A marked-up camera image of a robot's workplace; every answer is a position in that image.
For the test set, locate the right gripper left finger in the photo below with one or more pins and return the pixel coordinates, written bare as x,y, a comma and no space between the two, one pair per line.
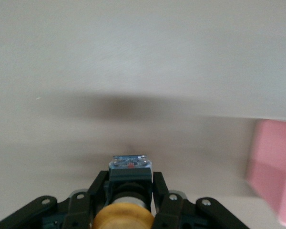
69,212

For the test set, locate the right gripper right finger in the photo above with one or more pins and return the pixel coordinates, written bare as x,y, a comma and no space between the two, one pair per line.
176,212

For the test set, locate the yellow push button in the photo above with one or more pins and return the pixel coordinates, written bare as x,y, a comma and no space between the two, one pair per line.
129,181

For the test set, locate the pink plastic box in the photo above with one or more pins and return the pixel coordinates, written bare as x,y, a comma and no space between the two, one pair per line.
274,167

